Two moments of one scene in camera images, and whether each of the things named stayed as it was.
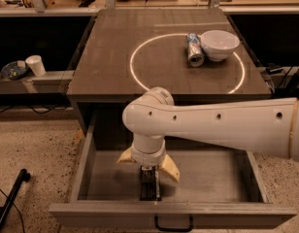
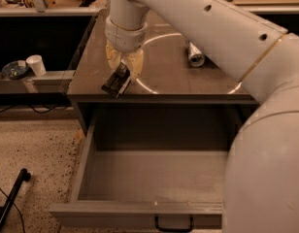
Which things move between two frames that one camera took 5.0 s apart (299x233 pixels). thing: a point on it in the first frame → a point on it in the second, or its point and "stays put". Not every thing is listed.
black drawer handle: x=175 y=229 stays put
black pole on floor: x=23 y=176 stays put
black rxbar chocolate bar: x=149 y=183 → x=118 y=81
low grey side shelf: x=51 y=82 stays put
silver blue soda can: x=195 y=53 stays put
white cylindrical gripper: x=148 y=158 → x=124 y=38
